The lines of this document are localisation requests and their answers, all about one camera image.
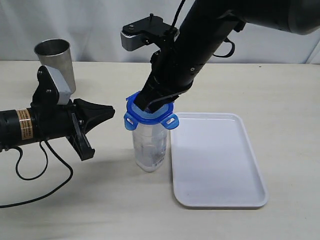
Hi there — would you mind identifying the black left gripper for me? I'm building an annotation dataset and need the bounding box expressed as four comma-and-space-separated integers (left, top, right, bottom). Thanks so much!
37, 98, 115, 161

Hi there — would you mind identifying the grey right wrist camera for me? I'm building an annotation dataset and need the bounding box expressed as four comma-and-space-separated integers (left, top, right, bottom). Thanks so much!
120, 13, 179, 52

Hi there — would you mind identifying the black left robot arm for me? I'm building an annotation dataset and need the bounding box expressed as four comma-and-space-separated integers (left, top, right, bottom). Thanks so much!
0, 98, 115, 161

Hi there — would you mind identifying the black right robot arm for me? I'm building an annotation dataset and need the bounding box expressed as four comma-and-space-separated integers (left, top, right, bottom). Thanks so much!
83, 0, 320, 112

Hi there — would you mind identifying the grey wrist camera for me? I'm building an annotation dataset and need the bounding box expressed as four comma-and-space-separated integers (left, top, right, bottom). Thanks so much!
31, 65, 72, 106
120, 13, 179, 52

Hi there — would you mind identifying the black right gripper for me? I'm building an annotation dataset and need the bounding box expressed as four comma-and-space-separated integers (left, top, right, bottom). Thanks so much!
134, 48, 193, 113

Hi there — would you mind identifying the white plastic tray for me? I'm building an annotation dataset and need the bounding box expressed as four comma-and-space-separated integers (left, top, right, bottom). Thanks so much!
170, 112, 269, 209

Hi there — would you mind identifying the blue container lid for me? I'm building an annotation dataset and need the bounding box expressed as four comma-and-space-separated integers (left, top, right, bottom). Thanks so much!
123, 91, 180, 131

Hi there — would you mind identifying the stainless steel cup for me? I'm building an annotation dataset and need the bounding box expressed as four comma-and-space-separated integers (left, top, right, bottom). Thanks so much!
33, 38, 76, 94

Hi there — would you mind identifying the clear plastic container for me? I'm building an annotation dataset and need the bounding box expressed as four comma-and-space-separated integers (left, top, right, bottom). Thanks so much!
132, 123, 168, 173

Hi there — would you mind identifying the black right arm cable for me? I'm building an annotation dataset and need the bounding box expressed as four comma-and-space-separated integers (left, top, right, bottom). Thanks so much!
169, 0, 236, 58

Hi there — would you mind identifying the white backdrop curtain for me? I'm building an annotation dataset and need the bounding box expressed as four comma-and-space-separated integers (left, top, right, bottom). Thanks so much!
0, 0, 320, 64

